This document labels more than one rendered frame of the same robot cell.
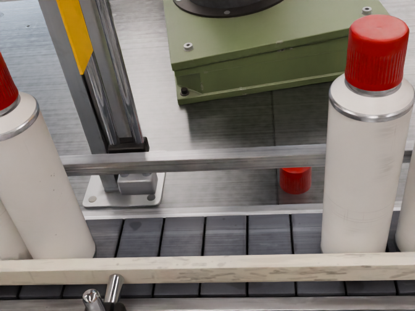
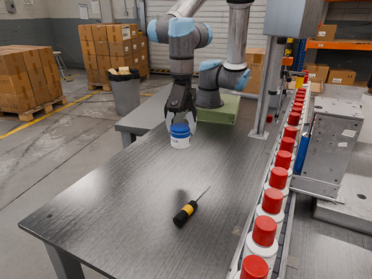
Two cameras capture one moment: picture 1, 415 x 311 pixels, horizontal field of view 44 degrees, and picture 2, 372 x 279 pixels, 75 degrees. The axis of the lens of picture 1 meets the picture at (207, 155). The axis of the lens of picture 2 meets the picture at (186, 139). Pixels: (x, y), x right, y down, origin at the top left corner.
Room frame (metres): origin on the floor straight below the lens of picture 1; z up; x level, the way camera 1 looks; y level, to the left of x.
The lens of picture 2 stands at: (0.46, 1.22, 1.37)
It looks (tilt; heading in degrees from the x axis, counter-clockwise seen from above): 28 degrees down; 287
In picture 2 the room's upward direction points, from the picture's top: straight up
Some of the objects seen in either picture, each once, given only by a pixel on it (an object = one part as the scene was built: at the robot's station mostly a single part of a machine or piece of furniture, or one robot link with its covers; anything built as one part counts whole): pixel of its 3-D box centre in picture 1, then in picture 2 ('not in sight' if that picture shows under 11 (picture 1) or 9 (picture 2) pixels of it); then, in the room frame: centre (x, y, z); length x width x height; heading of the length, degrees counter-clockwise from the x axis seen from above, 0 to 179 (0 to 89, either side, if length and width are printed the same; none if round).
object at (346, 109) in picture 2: not in sight; (336, 107); (0.26, 0.51, 1.14); 0.14 x 0.11 x 0.01; 81
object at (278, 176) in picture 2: not in sight; (271, 208); (0.40, 0.78, 0.98); 0.05 x 0.05 x 0.20
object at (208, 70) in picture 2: not in sight; (211, 73); (0.72, -0.07, 1.07); 0.13 x 0.12 x 0.14; 167
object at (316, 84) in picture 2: not in sight; (304, 83); (0.13, -0.91, 0.85); 0.30 x 0.26 x 0.04; 81
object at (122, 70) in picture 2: not in sight; (123, 78); (2.37, -1.86, 0.50); 0.42 x 0.41 x 0.28; 91
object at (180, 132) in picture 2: not in sight; (180, 135); (0.70, 0.51, 0.99); 0.07 x 0.07 x 0.07
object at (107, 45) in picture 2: not in sight; (118, 55); (3.28, -3.24, 0.57); 1.20 x 0.85 x 1.14; 93
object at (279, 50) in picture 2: not in sight; (277, 67); (0.41, 0.22, 1.18); 0.04 x 0.04 x 0.21
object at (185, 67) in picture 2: not in sight; (180, 65); (0.71, 0.49, 1.22); 0.08 x 0.08 x 0.05
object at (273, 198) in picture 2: not in sight; (265, 233); (0.41, 0.85, 0.98); 0.05 x 0.05 x 0.20
